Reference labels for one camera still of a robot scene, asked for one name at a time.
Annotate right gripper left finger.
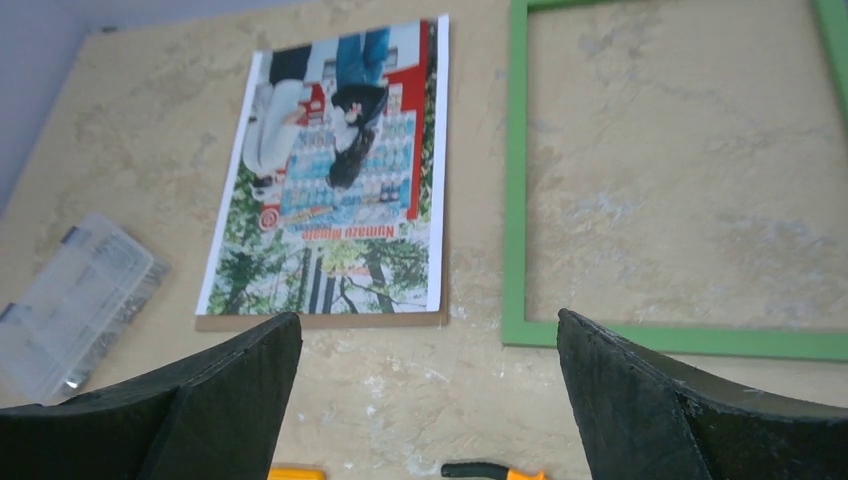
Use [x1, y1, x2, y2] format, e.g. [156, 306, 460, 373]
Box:
[1, 313, 302, 479]

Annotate orange black pliers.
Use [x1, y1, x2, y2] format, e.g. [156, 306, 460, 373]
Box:
[440, 462, 548, 480]

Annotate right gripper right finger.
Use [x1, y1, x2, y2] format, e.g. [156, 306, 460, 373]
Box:
[557, 309, 847, 479]

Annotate brown fibreboard backing panel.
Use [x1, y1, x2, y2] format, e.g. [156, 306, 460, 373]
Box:
[195, 190, 447, 332]

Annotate clear plastic screw box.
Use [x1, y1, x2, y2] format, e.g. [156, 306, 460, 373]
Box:
[1, 213, 170, 405]

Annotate colourful printed photo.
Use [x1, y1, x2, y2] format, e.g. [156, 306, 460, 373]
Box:
[194, 13, 452, 317]

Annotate orange handle screwdriver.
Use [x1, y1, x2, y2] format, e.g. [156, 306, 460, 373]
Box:
[267, 467, 326, 480]

